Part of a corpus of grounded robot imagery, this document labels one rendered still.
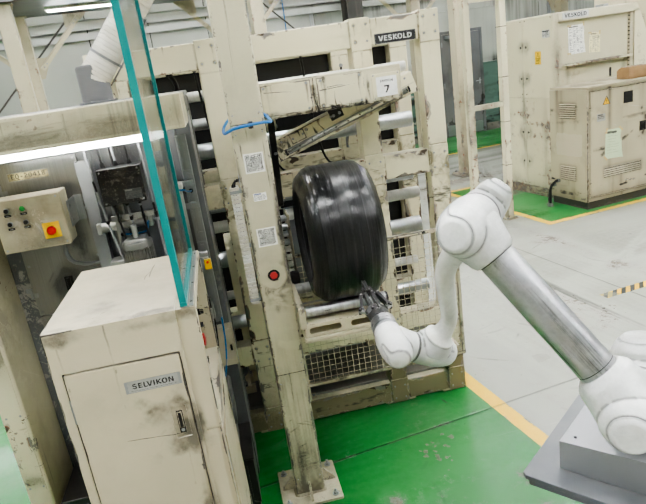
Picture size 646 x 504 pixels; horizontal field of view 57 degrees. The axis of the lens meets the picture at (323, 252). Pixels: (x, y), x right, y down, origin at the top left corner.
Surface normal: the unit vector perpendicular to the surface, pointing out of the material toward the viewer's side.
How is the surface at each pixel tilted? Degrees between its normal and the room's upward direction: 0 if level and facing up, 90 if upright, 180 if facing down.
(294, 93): 90
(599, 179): 90
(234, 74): 90
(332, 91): 90
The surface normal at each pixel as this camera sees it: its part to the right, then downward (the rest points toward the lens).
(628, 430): -0.43, 0.38
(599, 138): 0.33, 0.24
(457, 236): -0.58, 0.22
